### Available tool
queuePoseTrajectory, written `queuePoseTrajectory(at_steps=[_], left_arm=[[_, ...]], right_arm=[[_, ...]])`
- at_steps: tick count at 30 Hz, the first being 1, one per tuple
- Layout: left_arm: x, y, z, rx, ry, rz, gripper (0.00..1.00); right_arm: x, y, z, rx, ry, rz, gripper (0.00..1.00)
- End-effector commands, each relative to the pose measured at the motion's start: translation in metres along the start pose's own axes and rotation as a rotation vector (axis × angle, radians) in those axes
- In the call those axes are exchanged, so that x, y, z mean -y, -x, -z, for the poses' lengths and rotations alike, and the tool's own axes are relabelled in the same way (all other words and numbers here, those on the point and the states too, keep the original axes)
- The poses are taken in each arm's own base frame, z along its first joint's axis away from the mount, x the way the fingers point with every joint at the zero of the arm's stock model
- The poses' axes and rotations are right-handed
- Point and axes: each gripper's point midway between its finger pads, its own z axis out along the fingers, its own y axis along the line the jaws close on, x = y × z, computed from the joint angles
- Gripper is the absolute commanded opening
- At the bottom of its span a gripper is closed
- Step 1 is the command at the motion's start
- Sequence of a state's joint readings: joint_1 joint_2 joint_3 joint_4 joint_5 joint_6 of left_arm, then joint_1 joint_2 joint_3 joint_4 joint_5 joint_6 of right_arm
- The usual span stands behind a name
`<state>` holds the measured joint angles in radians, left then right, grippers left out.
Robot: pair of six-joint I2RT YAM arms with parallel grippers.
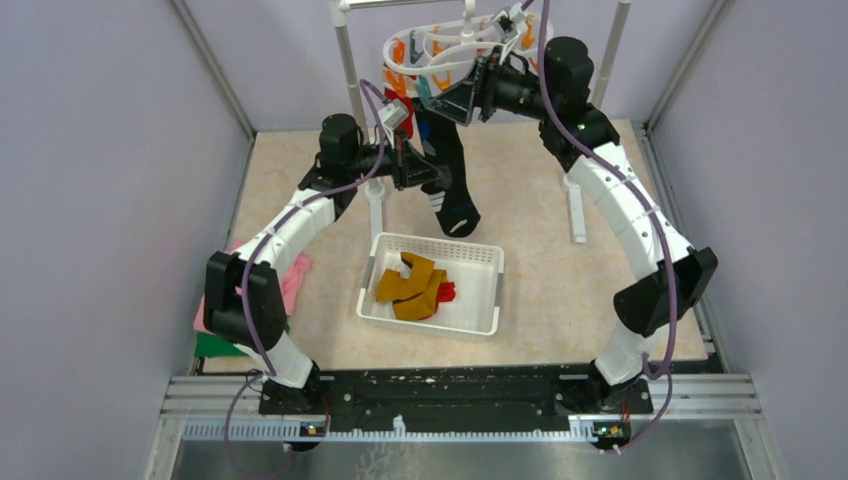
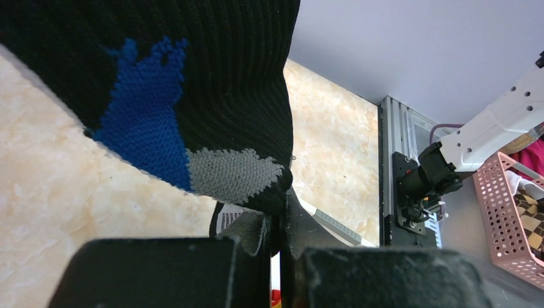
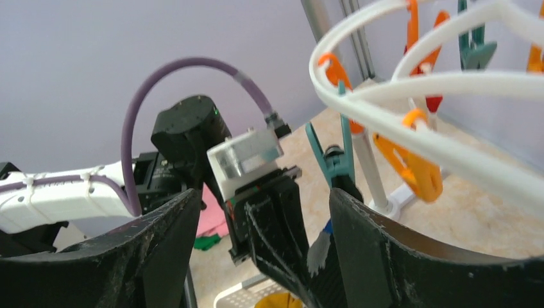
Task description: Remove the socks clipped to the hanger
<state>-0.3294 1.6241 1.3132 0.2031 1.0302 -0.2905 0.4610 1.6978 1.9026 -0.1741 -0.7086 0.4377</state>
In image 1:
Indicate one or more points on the green cloth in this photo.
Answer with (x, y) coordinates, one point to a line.
(210, 346)

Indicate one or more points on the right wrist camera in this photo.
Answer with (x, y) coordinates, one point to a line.
(514, 28)

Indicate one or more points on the teal clothespin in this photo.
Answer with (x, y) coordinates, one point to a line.
(423, 89)

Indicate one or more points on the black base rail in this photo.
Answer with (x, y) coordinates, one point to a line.
(500, 399)

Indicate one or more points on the black sock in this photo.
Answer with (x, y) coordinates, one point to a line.
(450, 199)

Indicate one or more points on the red snowflake sock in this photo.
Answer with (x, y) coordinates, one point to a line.
(446, 293)
(407, 125)

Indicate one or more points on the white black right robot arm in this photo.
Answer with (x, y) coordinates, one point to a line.
(670, 274)

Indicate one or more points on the pink cloth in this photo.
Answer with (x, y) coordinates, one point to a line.
(290, 286)

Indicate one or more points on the white plastic basket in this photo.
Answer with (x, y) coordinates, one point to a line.
(475, 269)

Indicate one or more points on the white cable duct strip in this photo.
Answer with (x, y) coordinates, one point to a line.
(258, 430)

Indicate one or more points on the white plastic clip hanger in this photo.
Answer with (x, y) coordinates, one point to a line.
(446, 47)

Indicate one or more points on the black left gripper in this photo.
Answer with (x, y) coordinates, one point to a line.
(409, 167)

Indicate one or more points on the mustard yellow sock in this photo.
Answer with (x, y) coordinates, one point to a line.
(425, 304)
(394, 287)

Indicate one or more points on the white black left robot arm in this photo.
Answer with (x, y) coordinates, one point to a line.
(243, 302)

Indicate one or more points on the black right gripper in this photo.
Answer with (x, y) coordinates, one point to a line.
(478, 86)

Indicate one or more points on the orange clothespin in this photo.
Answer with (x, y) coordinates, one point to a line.
(394, 80)

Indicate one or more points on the white metal drying rack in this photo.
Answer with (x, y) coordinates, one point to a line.
(367, 99)

